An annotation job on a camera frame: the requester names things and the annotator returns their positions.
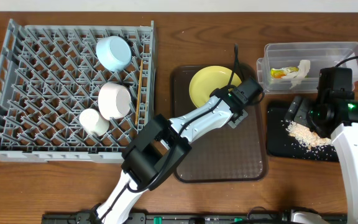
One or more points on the grey plastic dishwasher rack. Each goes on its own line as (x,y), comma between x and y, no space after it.
(50,74)

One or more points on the clear plastic waste bin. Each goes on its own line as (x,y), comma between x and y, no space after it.
(281,55)

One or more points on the spilled rice pile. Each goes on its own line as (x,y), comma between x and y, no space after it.
(301,137)

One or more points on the brown plastic serving tray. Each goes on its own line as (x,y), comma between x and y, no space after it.
(223,154)

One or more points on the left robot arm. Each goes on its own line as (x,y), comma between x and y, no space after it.
(163,143)

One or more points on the wooden chopstick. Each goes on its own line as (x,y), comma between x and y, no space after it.
(139,94)

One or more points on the green snack wrapper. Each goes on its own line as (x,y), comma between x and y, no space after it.
(281,72)

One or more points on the white plastic cup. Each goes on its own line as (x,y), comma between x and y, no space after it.
(93,123)

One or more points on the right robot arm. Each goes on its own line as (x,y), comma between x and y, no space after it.
(334,115)

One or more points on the pink bowl with rice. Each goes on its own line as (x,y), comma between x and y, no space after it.
(114,101)

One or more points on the light blue bowl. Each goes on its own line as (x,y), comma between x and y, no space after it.
(113,53)

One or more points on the yellow round plate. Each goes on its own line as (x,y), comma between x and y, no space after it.
(205,81)

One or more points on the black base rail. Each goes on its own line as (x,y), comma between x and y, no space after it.
(257,213)

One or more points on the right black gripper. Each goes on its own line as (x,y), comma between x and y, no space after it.
(295,109)

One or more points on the black waste tray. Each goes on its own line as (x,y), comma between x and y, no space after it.
(281,144)

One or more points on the white tissue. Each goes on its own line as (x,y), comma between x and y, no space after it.
(297,77)

